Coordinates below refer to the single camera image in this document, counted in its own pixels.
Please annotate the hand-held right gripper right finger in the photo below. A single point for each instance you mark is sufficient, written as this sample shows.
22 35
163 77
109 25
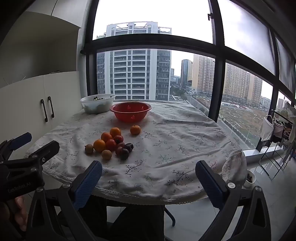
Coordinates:
211 185

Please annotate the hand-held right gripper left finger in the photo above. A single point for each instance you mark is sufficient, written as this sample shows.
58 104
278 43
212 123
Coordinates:
87 185

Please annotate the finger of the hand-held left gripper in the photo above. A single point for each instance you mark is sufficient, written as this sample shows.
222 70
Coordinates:
22 139
47 149

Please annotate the small yellow-orange fruit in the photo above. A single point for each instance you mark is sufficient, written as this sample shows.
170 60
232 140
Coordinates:
106 154

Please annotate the brown kiwi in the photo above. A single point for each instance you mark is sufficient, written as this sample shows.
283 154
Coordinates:
89 149

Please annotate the dark purple plum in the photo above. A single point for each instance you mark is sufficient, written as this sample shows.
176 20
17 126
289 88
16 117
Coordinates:
129 147
124 154

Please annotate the red plastic colander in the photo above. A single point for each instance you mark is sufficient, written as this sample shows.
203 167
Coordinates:
130 114

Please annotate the person's left hand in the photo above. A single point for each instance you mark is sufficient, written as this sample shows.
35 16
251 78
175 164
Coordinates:
20 208

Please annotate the white floor cabinet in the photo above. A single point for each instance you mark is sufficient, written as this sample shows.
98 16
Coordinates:
25 102

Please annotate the small white floor bowl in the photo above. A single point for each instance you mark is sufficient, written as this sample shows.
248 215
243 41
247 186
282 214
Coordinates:
249 179

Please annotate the large orange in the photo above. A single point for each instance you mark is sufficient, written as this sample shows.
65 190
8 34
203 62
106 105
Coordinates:
99 145

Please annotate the small oblong red tomato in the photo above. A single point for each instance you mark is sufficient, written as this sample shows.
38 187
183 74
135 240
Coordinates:
121 144
118 151

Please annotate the metal table leg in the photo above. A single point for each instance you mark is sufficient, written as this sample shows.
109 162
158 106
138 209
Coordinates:
170 216

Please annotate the white floral tablecloth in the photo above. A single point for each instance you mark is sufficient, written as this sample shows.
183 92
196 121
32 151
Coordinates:
166 150

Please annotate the person's dark clothing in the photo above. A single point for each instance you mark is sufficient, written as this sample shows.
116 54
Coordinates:
134 224

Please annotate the black clothes drying rack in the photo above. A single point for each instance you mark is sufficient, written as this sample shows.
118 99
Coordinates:
271 160

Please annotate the white plastic bowl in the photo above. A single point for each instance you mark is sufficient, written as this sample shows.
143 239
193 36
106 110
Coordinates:
97 107

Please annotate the mandarin with green stem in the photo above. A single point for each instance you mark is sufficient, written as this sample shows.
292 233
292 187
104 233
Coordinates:
135 130

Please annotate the dark green scraps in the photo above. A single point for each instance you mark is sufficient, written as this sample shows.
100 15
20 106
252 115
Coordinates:
100 98

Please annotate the white hanging garment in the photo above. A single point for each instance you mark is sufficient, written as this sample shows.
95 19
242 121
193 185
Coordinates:
266 128

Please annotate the hanging clothes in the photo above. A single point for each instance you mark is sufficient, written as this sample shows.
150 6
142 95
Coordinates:
286 125

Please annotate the black window frame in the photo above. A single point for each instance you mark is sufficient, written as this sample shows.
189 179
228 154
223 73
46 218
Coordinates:
150 42

